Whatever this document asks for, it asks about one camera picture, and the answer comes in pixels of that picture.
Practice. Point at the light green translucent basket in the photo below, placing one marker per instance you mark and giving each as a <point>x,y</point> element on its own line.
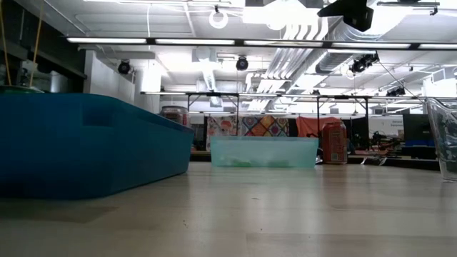
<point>264,150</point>

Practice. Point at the black monitor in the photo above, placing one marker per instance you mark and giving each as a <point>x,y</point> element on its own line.
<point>417,132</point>

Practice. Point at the black folding table frame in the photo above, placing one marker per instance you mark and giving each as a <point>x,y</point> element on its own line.
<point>342,97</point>
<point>214,94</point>

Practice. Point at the black aluminium table frame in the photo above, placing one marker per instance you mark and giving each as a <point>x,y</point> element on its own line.
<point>410,162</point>

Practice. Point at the dark teal plastic basket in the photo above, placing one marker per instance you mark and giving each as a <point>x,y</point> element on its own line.
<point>89,150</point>

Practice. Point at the orange cloth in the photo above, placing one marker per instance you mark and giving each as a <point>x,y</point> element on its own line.
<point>310,126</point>

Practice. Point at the black ceiling track lights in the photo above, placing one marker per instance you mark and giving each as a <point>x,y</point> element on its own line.
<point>362,63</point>

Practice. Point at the colourful patchwork quilt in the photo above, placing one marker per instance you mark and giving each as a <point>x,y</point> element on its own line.
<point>266,125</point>

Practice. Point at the clear plastic basket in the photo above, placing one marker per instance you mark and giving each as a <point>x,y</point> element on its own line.
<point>444,142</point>

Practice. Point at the rig LED light bar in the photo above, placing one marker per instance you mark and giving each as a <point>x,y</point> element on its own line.
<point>250,43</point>

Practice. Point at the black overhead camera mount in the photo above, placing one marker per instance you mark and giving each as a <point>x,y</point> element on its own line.
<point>351,12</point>

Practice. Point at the green hard candy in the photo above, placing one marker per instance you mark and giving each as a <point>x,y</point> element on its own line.
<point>240,163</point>

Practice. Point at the dark brown chocolate bar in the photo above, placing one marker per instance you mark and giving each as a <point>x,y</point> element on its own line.
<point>373,161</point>

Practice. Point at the red soda can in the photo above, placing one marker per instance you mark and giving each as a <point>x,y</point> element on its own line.
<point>334,142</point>

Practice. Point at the silver Diet Coke can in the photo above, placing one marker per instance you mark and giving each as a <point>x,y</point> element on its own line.
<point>175,116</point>

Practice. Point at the black ceiling speaker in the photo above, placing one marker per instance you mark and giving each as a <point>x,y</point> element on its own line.
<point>124,67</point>
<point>242,63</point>

